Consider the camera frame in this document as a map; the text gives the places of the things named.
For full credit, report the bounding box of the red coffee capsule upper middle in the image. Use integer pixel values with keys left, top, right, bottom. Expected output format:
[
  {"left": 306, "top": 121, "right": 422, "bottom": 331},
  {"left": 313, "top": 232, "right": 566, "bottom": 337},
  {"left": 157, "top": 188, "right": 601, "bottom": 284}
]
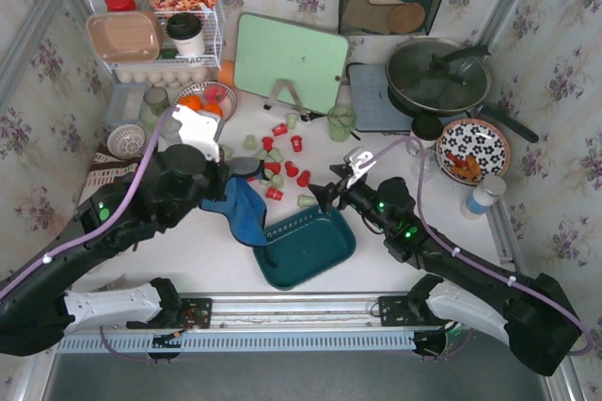
[{"left": 261, "top": 136, "right": 274, "bottom": 152}]

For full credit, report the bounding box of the red coffee capsule bottom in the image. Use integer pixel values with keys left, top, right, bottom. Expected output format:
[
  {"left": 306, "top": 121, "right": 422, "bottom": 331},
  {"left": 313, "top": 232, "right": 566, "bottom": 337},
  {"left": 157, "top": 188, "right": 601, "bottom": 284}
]
[{"left": 265, "top": 186, "right": 283, "bottom": 201}]

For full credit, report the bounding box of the small clear wine glass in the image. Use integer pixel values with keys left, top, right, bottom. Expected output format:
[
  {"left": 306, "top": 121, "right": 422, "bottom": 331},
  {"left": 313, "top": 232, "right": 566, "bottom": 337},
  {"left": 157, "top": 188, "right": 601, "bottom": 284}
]
[{"left": 406, "top": 136, "right": 439, "bottom": 182}]

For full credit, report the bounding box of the white strainer bowl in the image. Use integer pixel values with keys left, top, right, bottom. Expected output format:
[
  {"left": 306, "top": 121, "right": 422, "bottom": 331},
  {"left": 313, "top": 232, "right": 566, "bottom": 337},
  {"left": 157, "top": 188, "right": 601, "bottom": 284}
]
[{"left": 107, "top": 124, "right": 146, "bottom": 159}]

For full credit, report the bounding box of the black lidded white jar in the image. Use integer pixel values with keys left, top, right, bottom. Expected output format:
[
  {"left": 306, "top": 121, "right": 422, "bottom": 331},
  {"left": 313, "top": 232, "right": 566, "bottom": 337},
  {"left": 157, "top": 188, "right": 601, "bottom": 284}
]
[{"left": 411, "top": 114, "right": 444, "bottom": 141}]

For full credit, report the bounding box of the striped orange kitchen towel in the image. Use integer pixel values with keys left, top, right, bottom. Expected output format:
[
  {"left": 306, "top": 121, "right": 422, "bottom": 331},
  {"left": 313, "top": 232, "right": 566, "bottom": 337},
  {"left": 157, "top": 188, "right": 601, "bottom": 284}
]
[{"left": 78, "top": 147, "right": 141, "bottom": 205}]

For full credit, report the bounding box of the clear lidded food container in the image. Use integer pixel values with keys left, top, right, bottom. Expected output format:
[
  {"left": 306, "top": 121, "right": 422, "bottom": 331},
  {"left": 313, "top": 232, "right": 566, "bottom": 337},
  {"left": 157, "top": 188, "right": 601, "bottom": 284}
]
[{"left": 104, "top": 83, "right": 147, "bottom": 128}]

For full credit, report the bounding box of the fried food on plate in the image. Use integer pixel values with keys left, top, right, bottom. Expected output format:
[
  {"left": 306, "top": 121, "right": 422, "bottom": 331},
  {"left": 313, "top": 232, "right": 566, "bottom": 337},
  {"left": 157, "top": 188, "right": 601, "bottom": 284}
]
[{"left": 446, "top": 152, "right": 483, "bottom": 181}]

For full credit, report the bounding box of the white blue bottle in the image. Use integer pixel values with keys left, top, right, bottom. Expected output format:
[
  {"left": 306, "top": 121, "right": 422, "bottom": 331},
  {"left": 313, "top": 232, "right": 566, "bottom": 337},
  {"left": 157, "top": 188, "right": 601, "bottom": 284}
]
[{"left": 460, "top": 174, "right": 507, "bottom": 220}]

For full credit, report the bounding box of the pink peach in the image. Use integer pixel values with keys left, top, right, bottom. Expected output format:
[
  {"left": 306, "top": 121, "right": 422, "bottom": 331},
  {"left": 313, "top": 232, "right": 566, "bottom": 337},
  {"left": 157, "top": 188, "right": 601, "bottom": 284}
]
[{"left": 203, "top": 83, "right": 228, "bottom": 104}]

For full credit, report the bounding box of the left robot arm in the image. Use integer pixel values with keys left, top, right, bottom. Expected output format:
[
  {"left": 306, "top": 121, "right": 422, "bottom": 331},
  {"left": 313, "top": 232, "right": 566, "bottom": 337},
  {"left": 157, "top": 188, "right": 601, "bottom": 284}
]
[{"left": 1, "top": 105, "right": 229, "bottom": 357}]

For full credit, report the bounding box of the orange cup behind board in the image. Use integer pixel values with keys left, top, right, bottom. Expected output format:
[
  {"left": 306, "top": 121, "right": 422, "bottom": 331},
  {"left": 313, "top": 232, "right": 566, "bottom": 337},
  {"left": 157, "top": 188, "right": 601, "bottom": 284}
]
[{"left": 217, "top": 59, "right": 235, "bottom": 88}]

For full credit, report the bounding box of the green coffee capsule upper left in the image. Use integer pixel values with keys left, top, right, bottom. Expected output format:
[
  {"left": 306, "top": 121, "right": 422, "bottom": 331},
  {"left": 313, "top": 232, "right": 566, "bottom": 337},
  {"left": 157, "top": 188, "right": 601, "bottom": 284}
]
[{"left": 243, "top": 135, "right": 258, "bottom": 152}]

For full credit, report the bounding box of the teal plastic storage basket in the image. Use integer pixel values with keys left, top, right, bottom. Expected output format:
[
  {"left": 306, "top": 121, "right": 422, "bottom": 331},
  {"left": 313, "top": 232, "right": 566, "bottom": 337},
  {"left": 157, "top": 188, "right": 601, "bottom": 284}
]
[{"left": 253, "top": 205, "right": 356, "bottom": 291}]

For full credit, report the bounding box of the green glass cup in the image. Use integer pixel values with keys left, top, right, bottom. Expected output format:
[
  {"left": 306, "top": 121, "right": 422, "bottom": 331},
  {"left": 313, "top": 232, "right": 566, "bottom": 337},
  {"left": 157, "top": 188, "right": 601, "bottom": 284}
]
[{"left": 327, "top": 105, "right": 356, "bottom": 142}]

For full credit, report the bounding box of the green coffee capsule near stand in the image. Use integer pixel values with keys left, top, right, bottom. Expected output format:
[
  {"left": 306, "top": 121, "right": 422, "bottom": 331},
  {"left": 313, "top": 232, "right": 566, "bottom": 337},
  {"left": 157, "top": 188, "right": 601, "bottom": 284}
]
[{"left": 286, "top": 113, "right": 298, "bottom": 130}]

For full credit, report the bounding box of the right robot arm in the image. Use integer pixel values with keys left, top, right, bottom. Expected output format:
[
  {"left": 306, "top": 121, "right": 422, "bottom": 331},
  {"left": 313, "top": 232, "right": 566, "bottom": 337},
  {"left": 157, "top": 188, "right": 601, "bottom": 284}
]
[{"left": 309, "top": 152, "right": 587, "bottom": 377}]

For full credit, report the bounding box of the orange mandarin left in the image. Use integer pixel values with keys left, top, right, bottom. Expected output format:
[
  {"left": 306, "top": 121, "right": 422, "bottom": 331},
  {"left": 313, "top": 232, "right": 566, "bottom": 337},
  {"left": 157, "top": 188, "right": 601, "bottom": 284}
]
[{"left": 179, "top": 94, "right": 203, "bottom": 111}]

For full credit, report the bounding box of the red coffee capsule far right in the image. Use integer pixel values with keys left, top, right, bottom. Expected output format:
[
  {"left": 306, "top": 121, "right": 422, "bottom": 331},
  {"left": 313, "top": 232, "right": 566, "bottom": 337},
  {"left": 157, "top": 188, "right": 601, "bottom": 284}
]
[{"left": 296, "top": 170, "right": 310, "bottom": 187}]

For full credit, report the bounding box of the green coffee capsule far left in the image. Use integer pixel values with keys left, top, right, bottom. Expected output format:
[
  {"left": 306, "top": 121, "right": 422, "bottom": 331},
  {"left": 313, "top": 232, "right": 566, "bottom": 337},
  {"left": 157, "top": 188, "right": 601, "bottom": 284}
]
[{"left": 220, "top": 144, "right": 233, "bottom": 160}]

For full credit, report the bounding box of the blue cloth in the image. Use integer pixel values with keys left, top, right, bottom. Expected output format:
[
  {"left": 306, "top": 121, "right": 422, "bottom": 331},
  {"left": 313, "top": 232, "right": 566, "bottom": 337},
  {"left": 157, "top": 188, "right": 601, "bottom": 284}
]
[{"left": 198, "top": 157, "right": 267, "bottom": 248}]

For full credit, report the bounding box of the orange mandarin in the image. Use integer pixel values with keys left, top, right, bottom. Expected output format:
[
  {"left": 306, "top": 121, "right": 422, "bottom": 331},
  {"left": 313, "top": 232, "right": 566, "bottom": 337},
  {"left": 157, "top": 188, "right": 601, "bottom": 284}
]
[
  {"left": 179, "top": 94, "right": 203, "bottom": 111},
  {"left": 202, "top": 104, "right": 223, "bottom": 117}
]

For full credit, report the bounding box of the grey induction cooker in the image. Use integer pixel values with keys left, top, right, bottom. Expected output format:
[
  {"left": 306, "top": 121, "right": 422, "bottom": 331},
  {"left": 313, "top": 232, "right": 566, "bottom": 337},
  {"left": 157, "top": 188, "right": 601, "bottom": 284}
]
[{"left": 346, "top": 62, "right": 412, "bottom": 133}]

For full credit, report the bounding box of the red coffee capsule centre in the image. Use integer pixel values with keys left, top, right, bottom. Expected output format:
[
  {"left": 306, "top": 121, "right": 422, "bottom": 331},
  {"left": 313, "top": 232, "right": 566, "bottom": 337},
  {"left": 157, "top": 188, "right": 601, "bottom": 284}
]
[{"left": 264, "top": 162, "right": 281, "bottom": 174}]

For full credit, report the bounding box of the green coffee capsule lower centre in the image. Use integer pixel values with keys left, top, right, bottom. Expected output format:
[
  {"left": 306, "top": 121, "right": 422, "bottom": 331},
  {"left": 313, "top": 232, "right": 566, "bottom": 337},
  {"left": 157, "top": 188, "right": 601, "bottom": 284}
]
[{"left": 260, "top": 168, "right": 274, "bottom": 185}]

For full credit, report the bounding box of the white egg tray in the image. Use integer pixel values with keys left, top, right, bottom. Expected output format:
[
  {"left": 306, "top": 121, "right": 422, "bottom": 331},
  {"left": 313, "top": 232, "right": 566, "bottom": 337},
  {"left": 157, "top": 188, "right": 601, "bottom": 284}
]
[{"left": 115, "top": 68, "right": 212, "bottom": 88}]

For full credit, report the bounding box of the green tinted glass jar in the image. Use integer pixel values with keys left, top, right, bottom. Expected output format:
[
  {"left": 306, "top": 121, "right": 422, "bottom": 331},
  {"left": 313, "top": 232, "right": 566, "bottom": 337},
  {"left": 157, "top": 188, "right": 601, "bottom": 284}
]
[{"left": 139, "top": 87, "right": 170, "bottom": 129}]

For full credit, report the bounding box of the orange mandarin right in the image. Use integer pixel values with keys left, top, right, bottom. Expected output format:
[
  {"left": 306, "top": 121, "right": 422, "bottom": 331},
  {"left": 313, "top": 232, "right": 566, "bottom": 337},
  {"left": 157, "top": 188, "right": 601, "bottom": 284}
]
[{"left": 202, "top": 104, "right": 223, "bottom": 117}]

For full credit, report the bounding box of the green coffee capsule centre top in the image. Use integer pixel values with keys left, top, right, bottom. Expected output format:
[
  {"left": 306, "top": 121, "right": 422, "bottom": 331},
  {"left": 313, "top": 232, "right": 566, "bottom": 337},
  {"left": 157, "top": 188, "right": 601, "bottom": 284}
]
[{"left": 268, "top": 148, "right": 284, "bottom": 163}]

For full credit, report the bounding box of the white coffee cup black lid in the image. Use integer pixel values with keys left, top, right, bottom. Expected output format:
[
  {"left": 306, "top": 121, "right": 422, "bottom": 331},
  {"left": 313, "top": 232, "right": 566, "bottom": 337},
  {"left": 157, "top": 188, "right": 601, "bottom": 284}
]
[{"left": 166, "top": 12, "right": 205, "bottom": 56}]

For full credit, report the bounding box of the green coffee capsule lone bottom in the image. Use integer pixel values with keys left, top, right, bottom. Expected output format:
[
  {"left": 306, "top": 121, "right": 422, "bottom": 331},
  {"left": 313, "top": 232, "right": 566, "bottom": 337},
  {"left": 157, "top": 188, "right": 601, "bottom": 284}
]
[{"left": 297, "top": 195, "right": 317, "bottom": 208}]

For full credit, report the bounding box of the patterned fruit bowl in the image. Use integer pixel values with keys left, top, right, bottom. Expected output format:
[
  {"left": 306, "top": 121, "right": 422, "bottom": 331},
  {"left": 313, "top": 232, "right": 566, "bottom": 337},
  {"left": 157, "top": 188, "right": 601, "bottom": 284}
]
[{"left": 174, "top": 81, "right": 237, "bottom": 121}]

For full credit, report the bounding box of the red coffee capsule top right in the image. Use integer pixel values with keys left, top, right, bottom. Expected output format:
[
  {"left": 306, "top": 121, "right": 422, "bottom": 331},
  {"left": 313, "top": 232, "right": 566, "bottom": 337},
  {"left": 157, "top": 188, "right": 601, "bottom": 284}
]
[{"left": 291, "top": 136, "right": 303, "bottom": 152}]

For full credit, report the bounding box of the metal cutting board stand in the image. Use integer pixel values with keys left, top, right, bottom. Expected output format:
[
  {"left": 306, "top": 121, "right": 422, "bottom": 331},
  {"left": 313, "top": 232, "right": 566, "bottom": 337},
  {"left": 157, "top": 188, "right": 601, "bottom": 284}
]
[{"left": 263, "top": 79, "right": 312, "bottom": 121}]

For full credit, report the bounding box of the mint green cutting board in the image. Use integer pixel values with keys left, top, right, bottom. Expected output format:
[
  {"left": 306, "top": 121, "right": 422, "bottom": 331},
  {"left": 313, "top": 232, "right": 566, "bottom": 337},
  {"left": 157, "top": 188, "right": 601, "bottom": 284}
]
[{"left": 233, "top": 13, "right": 349, "bottom": 113}]

